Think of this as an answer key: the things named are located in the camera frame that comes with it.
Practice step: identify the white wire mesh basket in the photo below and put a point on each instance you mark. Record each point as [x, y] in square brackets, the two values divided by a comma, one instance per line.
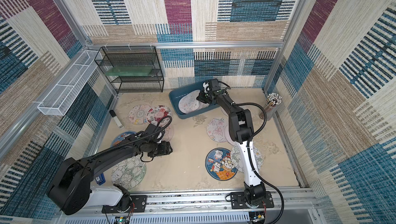
[59, 100]

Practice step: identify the green peony outline coaster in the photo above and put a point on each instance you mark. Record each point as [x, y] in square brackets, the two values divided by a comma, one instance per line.
[128, 173]

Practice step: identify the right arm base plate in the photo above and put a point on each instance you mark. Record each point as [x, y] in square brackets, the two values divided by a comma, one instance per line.
[240, 201]

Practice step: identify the black wire mesh shelf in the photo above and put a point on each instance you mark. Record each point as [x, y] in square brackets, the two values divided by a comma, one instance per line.
[131, 69]

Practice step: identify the white black marker pen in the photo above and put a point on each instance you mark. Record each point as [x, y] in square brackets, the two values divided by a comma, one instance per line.
[116, 119]

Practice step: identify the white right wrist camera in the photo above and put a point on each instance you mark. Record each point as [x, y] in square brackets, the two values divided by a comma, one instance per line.
[205, 87]

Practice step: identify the red rose floral coaster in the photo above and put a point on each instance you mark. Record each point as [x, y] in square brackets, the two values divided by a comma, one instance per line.
[156, 113]

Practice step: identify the blue black stapler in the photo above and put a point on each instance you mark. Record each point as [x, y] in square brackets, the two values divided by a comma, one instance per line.
[100, 179]

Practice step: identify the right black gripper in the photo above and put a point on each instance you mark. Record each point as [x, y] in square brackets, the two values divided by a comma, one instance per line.
[204, 95]

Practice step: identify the pink checkered sheep coaster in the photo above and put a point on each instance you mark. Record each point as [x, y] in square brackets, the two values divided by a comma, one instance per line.
[169, 133]

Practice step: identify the pale pastel cartoon coaster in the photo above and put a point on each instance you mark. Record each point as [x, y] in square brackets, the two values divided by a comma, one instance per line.
[137, 115]

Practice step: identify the white bear flower coaster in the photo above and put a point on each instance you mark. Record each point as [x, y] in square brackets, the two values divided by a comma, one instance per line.
[189, 103]

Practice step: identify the blue cartoon animals coaster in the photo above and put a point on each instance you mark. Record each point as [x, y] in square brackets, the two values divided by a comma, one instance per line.
[219, 164]

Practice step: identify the blue red car coaster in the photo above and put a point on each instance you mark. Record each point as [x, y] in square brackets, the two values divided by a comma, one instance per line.
[121, 137]

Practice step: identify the teal plastic storage box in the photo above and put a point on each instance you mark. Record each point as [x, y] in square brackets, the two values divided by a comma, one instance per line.
[177, 94]

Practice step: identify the aluminium front rail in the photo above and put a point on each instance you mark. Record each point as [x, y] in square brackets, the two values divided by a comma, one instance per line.
[289, 197]

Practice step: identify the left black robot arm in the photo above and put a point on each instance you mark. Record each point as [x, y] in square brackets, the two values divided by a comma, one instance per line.
[71, 190]

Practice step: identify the cup of patterned sticks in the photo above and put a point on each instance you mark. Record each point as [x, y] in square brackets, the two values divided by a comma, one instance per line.
[272, 102]

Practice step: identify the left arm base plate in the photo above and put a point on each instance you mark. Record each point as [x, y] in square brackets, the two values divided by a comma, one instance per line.
[130, 204]

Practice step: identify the pink bunny coaster right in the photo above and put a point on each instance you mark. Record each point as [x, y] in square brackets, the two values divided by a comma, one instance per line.
[228, 136]

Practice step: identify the white pink butterfly coaster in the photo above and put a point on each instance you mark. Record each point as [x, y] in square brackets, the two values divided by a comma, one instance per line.
[216, 130]

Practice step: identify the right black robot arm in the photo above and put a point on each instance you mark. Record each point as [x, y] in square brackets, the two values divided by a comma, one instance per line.
[242, 132]

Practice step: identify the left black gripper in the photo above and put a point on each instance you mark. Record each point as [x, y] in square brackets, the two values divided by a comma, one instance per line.
[166, 149]

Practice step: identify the white green floral coaster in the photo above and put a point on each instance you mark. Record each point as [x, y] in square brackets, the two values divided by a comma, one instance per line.
[237, 160]

